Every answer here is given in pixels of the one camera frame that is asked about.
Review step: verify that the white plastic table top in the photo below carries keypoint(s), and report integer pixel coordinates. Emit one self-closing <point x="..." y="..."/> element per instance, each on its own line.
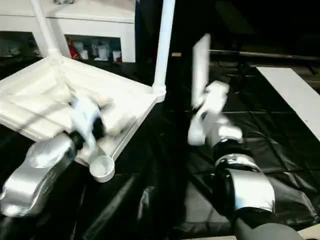
<point x="37" y="87"/>

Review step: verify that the white tapered table leg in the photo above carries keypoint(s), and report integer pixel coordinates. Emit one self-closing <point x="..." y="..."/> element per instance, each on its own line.
<point x="45" y="27"/>
<point x="163" y="45"/>
<point x="200" y="65"/>

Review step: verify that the small white jar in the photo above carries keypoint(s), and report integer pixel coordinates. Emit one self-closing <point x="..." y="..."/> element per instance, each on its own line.
<point x="85" y="53"/>
<point x="116" y="55"/>

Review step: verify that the tall white jar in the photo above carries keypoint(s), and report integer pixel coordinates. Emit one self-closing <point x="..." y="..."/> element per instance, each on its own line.
<point x="101" y="51"/>

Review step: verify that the red bottle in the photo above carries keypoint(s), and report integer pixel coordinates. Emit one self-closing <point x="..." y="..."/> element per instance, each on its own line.
<point x="73" y="50"/>

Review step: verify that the white sideboard cabinet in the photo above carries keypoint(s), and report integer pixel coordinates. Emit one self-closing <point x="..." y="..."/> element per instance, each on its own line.
<point x="87" y="25"/>

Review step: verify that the small tan object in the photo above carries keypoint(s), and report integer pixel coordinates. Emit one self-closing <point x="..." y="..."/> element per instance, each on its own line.
<point x="176" y="54"/>

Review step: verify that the dark bag of items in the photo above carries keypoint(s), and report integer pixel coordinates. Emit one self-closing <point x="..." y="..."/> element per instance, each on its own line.
<point x="63" y="1"/>

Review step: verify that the black work mat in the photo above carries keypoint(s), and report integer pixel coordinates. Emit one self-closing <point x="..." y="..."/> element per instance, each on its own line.
<point x="262" y="125"/>

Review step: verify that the dark metal bar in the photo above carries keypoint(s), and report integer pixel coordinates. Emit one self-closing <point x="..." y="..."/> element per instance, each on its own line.
<point x="262" y="54"/>

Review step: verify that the white flat board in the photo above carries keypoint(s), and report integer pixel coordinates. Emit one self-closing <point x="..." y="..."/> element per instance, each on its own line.
<point x="292" y="87"/>

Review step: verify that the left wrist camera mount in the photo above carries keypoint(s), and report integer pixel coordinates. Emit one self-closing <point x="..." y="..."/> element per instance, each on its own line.
<point x="83" y="115"/>

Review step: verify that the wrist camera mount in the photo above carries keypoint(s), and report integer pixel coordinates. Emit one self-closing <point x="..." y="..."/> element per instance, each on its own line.
<point x="216" y="95"/>
<point x="83" y="115"/>

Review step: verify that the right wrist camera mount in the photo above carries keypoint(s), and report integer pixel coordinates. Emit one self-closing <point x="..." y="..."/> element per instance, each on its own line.
<point x="216" y="95"/>

